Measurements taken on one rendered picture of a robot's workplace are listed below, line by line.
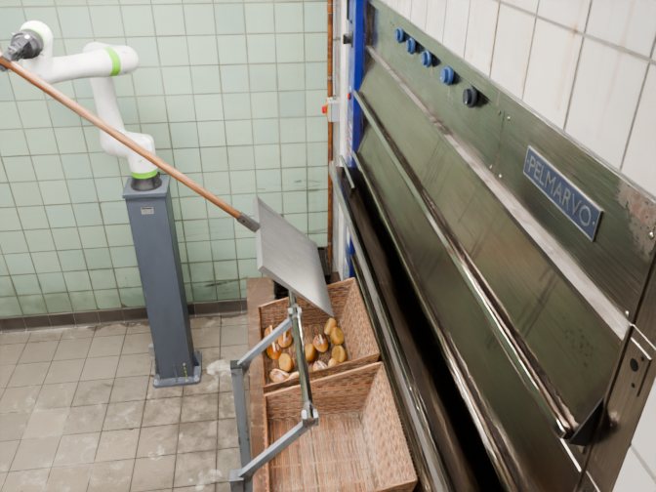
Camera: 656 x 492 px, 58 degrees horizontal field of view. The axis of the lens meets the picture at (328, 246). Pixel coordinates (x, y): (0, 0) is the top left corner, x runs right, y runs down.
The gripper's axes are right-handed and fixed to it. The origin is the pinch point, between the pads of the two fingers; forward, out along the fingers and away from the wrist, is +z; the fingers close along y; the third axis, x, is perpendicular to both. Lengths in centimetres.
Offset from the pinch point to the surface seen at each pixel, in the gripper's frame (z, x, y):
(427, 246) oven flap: 63, -118, -50
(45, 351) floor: -96, -86, 187
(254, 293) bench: -58, -145, 57
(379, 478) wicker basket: 68, -173, 27
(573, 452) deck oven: 145, -110, -58
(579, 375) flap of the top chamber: 142, -101, -68
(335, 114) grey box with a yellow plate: -87, -124, -39
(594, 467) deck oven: 150, -108, -60
